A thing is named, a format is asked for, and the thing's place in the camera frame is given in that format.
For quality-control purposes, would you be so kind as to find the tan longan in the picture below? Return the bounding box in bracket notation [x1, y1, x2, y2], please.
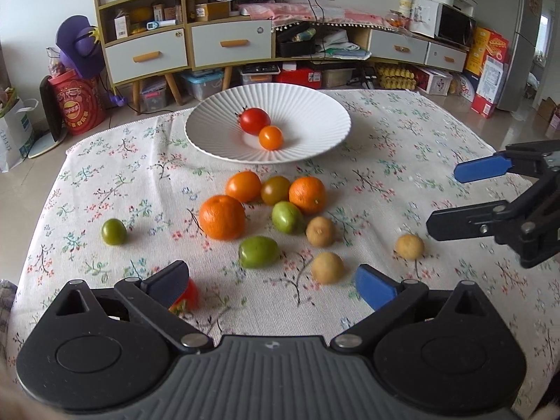
[311, 252, 344, 285]
[395, 233, 425, 261]
[306, 216, 335, 247]

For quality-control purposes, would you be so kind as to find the large orange mandarin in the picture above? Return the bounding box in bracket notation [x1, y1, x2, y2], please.
[198, 195, 246, 241]

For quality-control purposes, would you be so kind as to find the small orange mandarin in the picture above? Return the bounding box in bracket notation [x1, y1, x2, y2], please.
[288, 176, 327, 215]

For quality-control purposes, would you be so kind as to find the olive brown tomato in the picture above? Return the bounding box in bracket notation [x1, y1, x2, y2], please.
[261, 175, 292, 207]

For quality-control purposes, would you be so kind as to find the small orange cherry tomato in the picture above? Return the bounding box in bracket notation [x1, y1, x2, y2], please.
[258, 125, 284, 151]

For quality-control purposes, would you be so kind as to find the red tomato with stem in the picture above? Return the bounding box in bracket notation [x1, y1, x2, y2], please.
[237, 107, 271, 135]

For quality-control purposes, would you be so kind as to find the orange red carton box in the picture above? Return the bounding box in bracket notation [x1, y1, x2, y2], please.
[464, 27, 509, 76]

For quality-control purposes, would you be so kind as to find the floral tablecloth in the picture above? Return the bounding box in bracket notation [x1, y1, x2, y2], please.
[7, 91, 559, 416]

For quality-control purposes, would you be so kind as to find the yellow egg carton stack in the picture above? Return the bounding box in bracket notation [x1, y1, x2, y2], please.
[375, 64, 417, 91]

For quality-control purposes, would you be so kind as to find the white microwave oven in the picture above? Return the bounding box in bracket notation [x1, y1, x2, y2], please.
[408, 0, 476, 47]

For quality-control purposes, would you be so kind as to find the black flat panel stand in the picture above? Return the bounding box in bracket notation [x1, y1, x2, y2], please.
[28, 76, 68, 159]

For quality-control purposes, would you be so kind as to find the white ribbed plate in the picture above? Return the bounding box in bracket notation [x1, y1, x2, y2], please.
[185, 83, 351, 165]

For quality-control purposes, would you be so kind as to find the red cardboard box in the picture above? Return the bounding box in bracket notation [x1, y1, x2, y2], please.
[275, 67, 322, 89]

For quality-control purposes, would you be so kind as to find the white paper shopping bag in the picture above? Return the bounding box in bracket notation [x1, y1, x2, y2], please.
[0, 88, 38, 173]

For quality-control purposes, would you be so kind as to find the red snack bucket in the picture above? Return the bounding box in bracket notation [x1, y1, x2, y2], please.
[48, 69, 105, 135]

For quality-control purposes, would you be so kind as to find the clear plastic storage box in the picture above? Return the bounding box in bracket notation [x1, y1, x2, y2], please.
[180, 69, 224, 102]

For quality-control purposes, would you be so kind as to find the low wooden tv cabinet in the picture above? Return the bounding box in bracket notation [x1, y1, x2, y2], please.
[272, 22, 467, 72]

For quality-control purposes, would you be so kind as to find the purple plush toy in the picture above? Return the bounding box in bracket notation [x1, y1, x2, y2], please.
[55, 15, 105, 79]

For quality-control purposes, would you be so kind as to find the pink cloth on cabinet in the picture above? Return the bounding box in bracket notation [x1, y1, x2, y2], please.
[239, 3, 388, 27]

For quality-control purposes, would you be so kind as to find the wooden drawer cabinet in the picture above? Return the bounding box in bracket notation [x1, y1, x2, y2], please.
[94, 0, 274, 114]

